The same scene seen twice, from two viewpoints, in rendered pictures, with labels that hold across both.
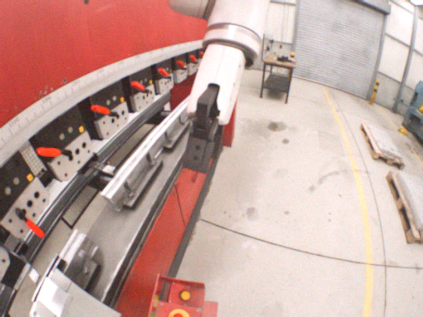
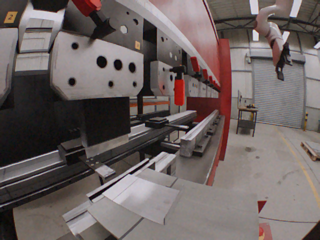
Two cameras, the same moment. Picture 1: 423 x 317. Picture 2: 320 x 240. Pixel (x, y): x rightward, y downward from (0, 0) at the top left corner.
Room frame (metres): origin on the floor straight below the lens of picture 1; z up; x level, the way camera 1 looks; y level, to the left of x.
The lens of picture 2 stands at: (-0.21, 0.37, 1.17)
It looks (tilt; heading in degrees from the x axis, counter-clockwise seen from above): 11 degrees down; 16
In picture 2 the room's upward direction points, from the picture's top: straight up
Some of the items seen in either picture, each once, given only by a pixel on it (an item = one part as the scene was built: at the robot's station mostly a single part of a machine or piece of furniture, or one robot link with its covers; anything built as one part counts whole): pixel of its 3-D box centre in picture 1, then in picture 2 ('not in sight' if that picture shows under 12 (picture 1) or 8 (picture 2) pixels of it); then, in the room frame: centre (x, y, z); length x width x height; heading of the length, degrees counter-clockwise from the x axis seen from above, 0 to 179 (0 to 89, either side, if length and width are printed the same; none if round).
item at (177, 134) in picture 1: (177, 134); (212, 129); (0.92, 0.20, 0.89); 0.30 x 0.05 x 0.03; 165
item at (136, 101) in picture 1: (136, 88); (203, 85); (0.71, 0.32, 1.26); 0.15 x 0.09 x 0.17; 165
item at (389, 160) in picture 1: (381, 144); (316, 151); (2.11, -3.43, 0.07); 1.20 x 0.80 x 0.14; 154
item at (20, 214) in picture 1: (29, 223); (177, 85); (0.09, 0.41, 1.20); 0.04 x 0.02 x 0.10; 75
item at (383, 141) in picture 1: (383, 140); (317, 148); (2.11, -3.43, 0.17); 0.99 x 0.63 x 0.05; 154
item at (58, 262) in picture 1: (48, 280); (126, 181); (-0.01, 0.51, 0.99); 0.20 x 0.03 x 0.03; 165
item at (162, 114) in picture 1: (148, 115); (181, 124); (1.36, 0.54, 0.81); 0.64 x 0.08 x 0.14; 75
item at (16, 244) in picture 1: (20, 258); (84, 155); (0.01, 0.67, 1.01); 0.26 x 0.12 x 0.05; 75
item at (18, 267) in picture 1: (12, 270); (107, 124); (-0.04, 0.51, 1.13); 0.10 x 0.02 x 0.10; 165
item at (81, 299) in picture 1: (72, 314); (181, 215); (-0.08, 0.37, 1.00); 0.26 x 0.18 x 0.01; 75
